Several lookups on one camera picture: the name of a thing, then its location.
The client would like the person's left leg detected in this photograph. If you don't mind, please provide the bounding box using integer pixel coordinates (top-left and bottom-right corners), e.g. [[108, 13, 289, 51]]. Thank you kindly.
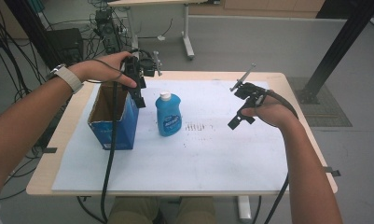
[[107, 195, 161, 224]]

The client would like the white table mat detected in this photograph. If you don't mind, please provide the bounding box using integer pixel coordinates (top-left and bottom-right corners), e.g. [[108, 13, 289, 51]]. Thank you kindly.
[[51, 78, 290, 192]]

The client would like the grey floor mat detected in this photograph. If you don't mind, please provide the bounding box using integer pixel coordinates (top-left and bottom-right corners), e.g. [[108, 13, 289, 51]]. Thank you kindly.
[[286, 77, 353, 128]]

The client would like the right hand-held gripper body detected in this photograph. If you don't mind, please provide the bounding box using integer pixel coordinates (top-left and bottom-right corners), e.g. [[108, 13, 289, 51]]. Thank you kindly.
[[229, 63, 270, 109]]

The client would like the thick black gripper cable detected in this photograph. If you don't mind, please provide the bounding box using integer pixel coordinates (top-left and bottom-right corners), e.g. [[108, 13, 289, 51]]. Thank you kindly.
[[262, 89, 299, 224], [100, 79, 120, 224]]

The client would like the white desk with metal legs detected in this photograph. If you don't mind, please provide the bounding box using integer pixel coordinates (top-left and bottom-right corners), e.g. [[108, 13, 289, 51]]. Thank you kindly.
[[108, 0, 221, 62]]

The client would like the thick black right gripper cable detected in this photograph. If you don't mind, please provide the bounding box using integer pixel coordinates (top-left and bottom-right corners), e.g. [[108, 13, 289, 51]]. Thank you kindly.
[[262, 89, 299, 224]]

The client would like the bundle of black cables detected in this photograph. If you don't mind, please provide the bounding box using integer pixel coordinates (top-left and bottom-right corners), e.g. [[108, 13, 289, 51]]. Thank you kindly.
[[0, 0, 48, 104]]

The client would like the white plug with black cable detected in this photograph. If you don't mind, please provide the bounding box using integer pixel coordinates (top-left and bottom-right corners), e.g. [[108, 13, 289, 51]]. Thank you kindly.
[[137, 18, 173, 42]]

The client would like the blue bottle with white cap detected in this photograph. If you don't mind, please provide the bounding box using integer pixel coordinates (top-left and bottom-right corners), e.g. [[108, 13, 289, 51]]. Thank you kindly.
[[155, 91, 183, 138]]

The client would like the person's right leg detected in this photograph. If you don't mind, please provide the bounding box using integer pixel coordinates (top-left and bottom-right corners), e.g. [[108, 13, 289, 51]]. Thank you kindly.
[[174, 195, 219, 224]]

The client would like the wristwatch with beige strap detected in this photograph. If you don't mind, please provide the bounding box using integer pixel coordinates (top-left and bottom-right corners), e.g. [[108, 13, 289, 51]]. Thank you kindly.
[[46, 63, 85, 94]]

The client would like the blue cardboard box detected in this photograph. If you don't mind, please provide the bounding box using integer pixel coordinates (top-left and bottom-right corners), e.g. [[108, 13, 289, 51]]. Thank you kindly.
[[87, 83, 140, 151]]

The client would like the person's right hand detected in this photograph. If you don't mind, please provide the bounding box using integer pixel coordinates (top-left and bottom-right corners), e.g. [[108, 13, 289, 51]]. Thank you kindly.
[[240, 92, 299, 130]]

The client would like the person's leg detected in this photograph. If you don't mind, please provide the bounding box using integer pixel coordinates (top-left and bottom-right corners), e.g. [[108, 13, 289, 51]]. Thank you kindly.
[[107, 195, 161, 224], [174, 195, 219, 224]]

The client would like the thin black wire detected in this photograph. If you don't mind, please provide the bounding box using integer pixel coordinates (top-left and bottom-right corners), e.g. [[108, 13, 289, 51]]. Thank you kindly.
[[86, 58, 127, 84]]

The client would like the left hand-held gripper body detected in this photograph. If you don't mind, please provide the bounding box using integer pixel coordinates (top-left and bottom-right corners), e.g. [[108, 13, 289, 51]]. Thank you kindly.
[[120, 49, 164, 81]]

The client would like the grey device with cables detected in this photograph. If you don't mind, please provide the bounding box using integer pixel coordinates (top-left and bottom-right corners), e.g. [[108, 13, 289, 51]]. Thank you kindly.
[[94, 7, 124, 54]]

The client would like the thick black left gripper cable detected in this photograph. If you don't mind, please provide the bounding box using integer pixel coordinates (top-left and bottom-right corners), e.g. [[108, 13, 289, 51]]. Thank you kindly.
[[100, 79, 120, 224]]

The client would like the white table leg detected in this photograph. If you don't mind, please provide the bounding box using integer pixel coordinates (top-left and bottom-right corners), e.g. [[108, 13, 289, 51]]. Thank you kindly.
[[236, 195, 253, 224]]

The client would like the black metal frame post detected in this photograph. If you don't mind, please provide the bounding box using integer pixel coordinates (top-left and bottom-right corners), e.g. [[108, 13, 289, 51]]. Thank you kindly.
[[295, 0, 374, 105]]

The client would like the person's left hand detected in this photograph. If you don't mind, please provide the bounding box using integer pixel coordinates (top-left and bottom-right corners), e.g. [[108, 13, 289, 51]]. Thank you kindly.
[[67, 50, 138, 89]]

